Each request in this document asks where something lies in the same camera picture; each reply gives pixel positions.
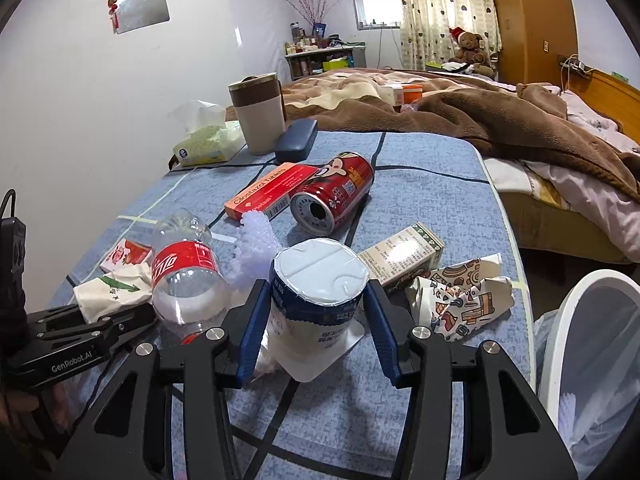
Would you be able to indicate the small red and white packet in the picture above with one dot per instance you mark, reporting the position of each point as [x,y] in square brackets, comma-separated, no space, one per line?
[125,255]

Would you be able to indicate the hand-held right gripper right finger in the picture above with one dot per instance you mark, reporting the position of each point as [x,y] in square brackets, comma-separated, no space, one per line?
[382,330]

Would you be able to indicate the white trash bin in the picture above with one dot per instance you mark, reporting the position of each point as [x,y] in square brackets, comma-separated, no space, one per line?
[575,310]

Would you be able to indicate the dark blue glasses case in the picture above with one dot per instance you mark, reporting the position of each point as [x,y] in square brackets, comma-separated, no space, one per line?
[296,140]

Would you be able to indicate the wooden wardrobe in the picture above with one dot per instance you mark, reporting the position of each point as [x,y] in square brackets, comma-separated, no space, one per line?
[530,20]

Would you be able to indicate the blue checked tablecloth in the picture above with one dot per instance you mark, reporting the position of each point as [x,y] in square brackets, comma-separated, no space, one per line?
[425,195]

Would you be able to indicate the silver wall panel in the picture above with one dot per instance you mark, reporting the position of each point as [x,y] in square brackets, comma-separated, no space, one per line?
[142,5]

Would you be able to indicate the brown teddy bear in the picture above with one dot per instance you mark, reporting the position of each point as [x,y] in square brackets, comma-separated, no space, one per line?
[470,45]

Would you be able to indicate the group of toiletry bottles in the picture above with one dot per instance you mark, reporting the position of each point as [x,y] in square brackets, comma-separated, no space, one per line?
[305,40]

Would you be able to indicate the pink quilt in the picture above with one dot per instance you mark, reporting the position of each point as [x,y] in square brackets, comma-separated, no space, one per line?
[590,195]

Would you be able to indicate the small white box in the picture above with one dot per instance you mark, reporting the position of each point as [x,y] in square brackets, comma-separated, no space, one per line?
[391,95]

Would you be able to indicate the pink flower branches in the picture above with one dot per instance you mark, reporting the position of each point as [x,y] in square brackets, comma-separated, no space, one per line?
[315,7]

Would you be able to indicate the cluttered white shelf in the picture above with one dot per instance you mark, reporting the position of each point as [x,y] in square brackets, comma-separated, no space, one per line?
[345,52]

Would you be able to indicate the heart print curtain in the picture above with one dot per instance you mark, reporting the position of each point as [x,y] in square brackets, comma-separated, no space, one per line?
[440,0]

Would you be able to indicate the white and green paper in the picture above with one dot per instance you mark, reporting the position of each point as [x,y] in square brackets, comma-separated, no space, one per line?
[110,290]

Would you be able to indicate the white and blue yogurt cup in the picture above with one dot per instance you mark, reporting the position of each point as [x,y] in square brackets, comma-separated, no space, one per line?
[312,280]

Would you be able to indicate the red cartoon drink can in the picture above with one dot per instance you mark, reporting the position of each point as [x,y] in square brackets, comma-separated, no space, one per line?
[345,182]

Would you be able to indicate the wooden bed frame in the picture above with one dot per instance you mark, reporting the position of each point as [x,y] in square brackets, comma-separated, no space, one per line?
[615,90]

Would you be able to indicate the clear bottle with red label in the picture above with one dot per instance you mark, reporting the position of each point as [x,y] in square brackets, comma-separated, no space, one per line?
[185,265]

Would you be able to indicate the red hanging ornament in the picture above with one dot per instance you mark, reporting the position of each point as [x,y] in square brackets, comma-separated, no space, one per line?
[114,10]

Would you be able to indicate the brown fleece blanket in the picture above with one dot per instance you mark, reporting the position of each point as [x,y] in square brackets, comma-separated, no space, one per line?
[450,110]

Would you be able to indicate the lilac spiky plastic brush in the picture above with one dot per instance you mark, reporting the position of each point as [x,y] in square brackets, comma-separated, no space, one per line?
[252,245]

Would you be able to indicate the power strip with chargers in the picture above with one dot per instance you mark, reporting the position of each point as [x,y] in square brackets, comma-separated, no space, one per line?
[575,66]

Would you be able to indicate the person's left hand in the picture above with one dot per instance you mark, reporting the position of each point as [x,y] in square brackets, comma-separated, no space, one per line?
[17,412]

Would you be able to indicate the green and beige carton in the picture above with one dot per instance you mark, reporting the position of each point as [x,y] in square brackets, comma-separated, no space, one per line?
[400,255]

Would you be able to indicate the clear bin liner bag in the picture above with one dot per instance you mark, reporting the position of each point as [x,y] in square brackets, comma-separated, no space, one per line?
[600,410]

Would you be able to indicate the beige and brown tumbler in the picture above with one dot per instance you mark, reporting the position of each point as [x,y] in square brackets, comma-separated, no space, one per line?
[260,115]

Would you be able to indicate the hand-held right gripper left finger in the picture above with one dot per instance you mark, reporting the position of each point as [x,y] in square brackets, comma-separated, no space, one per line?
[252,330]

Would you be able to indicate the red and orange medicine box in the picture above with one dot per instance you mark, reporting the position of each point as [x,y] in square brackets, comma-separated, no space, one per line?
[267,192]

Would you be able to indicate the crumpled patterned paper cup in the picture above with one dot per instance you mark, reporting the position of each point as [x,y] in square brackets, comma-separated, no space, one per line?
[465,300]

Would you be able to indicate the small window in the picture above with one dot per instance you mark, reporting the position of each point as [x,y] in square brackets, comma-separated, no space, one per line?
[375,7]

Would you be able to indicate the yellow-green tissue pack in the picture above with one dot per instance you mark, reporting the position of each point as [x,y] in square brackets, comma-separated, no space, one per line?
[205,145]

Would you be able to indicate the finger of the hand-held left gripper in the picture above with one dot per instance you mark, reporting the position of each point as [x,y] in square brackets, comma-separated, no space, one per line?
[55,321]
[122,327]

